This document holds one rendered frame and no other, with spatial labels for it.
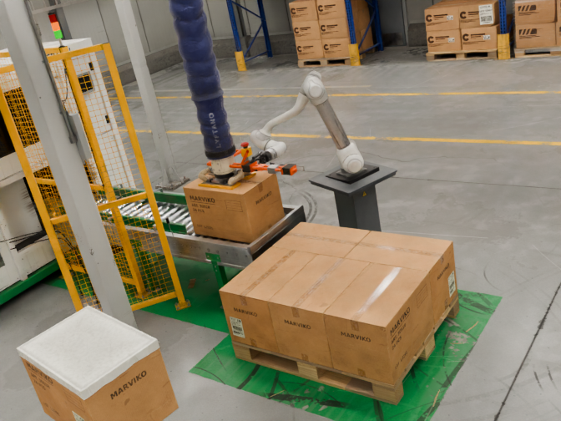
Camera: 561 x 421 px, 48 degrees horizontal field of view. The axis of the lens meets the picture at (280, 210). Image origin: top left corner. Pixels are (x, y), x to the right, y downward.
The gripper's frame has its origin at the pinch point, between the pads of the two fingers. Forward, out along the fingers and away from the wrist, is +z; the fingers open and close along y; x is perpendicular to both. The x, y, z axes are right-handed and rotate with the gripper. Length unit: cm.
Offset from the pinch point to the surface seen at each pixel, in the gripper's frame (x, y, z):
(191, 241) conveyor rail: 46, 51, 32
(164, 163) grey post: 274, 77, -161
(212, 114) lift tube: 19.2, -41.3, 6.7
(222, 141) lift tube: 17.4, -20.2, 4.8
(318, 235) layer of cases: -43, 53, -7
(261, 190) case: -4.3, 19.1, -1.1
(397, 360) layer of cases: -138, 82, 68
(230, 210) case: 11.5, 27.1, 18.4
